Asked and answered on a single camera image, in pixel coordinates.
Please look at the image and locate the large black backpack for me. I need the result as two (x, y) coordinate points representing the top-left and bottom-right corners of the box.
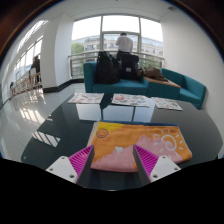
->
(95, 50), (122, 85)

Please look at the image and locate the metal window railing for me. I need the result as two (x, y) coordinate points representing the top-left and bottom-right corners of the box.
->
(68, 49), (165, 79)

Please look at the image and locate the black backpack with label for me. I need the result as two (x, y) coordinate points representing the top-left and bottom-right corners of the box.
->
(119, 53), (140, 81)

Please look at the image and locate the orange yellow pink cartoon towel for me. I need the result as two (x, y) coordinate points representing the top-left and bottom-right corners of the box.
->
(87, 120), (193, 173)

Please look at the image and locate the teal corner sofa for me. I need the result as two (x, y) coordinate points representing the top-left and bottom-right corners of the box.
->
(83, 61), (207, 110)

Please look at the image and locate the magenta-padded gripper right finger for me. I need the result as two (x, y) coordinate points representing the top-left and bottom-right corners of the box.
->
(132, 144), (182, 187)

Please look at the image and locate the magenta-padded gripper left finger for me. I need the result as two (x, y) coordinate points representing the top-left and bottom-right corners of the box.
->
(45, 145), (96, 188)

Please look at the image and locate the wooden sofa side table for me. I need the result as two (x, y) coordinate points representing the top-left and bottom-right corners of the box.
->
(143, 75), (182, 89)

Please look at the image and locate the person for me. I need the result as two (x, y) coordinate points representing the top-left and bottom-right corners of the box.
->
(29, 54), (42, 84)
(114, 32), (134, 61)

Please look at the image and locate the wooden balustrade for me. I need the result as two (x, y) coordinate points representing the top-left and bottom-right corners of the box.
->
(9, 71), (43, 98)

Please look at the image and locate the brown jacket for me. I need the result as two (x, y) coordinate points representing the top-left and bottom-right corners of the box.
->
(138, 65), (168, 82)

